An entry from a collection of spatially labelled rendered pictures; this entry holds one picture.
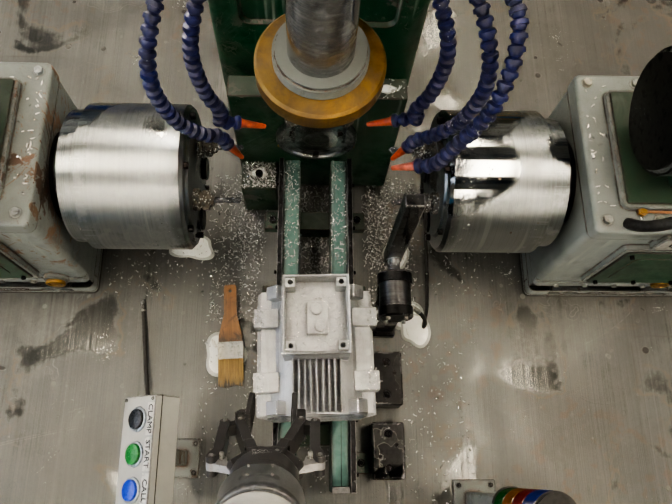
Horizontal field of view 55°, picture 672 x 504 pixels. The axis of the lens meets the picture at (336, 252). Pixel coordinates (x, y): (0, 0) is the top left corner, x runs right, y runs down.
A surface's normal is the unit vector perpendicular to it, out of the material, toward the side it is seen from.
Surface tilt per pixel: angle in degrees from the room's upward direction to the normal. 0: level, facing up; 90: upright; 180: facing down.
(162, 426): 54
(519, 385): 0
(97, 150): 5
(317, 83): 0
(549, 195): 36
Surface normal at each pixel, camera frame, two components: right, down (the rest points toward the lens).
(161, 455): 0.84, -0.18
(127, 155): 0.04, -0.17
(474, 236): 0.02, 0.77
